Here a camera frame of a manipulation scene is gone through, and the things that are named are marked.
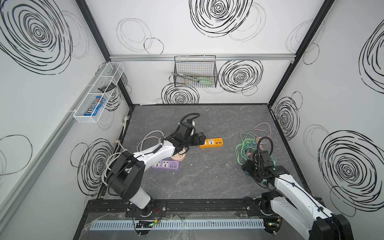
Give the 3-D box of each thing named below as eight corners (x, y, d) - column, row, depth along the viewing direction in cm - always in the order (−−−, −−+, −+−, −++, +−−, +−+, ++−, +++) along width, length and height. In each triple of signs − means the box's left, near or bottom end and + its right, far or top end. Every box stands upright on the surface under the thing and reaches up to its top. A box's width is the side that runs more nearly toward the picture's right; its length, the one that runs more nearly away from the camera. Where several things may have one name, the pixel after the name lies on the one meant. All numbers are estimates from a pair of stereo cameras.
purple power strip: (153, 169, 89) (152, 167, 86) (154, 163, 91) (153, 160, 89) (178, 169, 89) (178, 167, 86) (179, 163, 91) (178, 160, 89)
